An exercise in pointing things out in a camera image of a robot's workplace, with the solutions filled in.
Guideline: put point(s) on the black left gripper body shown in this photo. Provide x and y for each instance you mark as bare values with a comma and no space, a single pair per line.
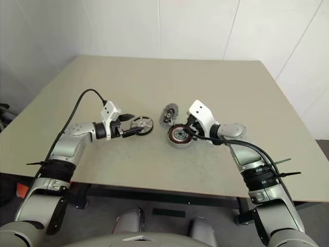
116,128

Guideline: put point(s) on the orange object under table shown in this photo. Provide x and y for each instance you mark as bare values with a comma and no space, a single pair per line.
22,190

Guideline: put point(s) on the grey rounded shape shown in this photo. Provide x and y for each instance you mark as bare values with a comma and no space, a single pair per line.
203,229
129,218

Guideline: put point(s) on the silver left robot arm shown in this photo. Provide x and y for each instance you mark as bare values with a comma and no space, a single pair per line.
64,146

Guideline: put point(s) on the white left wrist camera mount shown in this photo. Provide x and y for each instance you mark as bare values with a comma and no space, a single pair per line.
109,109

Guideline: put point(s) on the grey robot torso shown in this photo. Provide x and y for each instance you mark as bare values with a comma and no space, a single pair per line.
154,239

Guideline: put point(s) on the silver spoked rotor wheel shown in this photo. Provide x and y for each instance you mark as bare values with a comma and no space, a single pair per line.
141,125

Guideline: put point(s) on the black strip on floor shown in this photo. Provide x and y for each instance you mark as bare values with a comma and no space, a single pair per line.
168,213

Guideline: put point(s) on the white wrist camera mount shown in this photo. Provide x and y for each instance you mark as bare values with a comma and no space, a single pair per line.
201,110
109,109

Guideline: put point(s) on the silver motor housing copper windings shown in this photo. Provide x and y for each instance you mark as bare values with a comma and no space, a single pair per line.
180,144

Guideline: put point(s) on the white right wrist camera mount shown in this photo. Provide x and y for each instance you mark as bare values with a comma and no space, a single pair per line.
201,110

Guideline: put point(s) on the black table leg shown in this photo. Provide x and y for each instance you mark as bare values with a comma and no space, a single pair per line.
245,213
78,195

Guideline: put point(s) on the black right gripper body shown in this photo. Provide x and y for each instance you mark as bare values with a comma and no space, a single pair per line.
193,126

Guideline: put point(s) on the small grey gear disc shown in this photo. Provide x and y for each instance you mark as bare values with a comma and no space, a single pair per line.
169,113

